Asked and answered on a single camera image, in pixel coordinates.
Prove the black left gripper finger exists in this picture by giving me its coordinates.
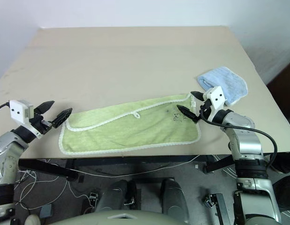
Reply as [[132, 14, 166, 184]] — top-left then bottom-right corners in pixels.
[[51, 108, 73, 128], [33, 100, 55, 116]]

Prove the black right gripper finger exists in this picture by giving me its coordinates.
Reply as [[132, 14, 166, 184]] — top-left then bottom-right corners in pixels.
[[190, 91, 205, 102], [176, 105, 200, 123]]

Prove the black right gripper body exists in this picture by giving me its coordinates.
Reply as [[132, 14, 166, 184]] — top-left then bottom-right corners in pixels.
[[198, 99, 213, 122]]

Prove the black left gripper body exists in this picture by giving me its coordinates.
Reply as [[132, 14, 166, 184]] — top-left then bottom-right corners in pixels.
[[29, 114, 53, 137]]

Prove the green towel with white trim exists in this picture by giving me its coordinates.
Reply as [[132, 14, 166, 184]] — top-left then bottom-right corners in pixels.
[[58, 92, 202, 156]]

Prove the blue cloth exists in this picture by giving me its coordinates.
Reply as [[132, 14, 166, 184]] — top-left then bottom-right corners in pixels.
[[197, 66, 249, 106]]

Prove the small metal caster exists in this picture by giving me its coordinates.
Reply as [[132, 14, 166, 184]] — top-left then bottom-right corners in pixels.
[[88, 192, 99, 205], [204, 194, 216, 209]]

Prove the grey right robot leg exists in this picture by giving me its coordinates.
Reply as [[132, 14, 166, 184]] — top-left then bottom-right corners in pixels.
[[160, 178, 190, 224]]

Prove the grey robot leg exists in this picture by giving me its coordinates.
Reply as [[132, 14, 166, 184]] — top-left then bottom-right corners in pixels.
[[160, 178, 190, 224], [95, 179, 139, 213]]

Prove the grey left robot leg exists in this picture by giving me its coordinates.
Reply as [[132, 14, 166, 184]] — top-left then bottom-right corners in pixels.
[[95, 179, 139, 213]]

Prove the beige round object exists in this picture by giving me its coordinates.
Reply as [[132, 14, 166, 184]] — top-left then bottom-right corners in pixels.
[[24, 214, 40, 225]]

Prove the black metal bar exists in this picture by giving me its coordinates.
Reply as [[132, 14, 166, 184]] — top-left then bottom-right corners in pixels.
[[210, 193, 232, 225]]

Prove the grey-green robot torso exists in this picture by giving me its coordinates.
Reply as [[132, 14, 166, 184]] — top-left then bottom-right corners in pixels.
[[48, 207, 184, 225]]

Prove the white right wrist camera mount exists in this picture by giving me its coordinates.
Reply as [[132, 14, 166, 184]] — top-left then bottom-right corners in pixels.
[[202, 86, 228, 118]]

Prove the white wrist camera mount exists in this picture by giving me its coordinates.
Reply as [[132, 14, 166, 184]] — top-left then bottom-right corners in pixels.
[[8, 99, 34, 124], [202, 86, 228, 118]]

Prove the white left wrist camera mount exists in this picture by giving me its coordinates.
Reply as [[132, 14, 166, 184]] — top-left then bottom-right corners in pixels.
[[8, 99, 34, 124]]

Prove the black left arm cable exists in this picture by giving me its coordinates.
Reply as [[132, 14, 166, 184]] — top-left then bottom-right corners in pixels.
[[0, 101, 11, 115]]

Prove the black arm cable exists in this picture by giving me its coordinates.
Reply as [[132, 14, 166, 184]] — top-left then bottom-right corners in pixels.
[[0, 101, 11, 115], [200, 116, 278, 168]]

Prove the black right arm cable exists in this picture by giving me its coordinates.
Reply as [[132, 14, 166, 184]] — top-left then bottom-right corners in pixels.
[[200, 116, 278, 168]]

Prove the tangled white wire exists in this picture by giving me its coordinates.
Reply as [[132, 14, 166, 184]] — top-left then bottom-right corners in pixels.
[[14, 169, 91, 210]]

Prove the black table frame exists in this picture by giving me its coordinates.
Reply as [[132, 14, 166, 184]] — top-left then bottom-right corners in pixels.
[[17, 153, 290, 181]]

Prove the long white cord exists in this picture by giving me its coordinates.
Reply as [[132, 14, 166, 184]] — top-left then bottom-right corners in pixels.
[[17, 154, 202, 177]]

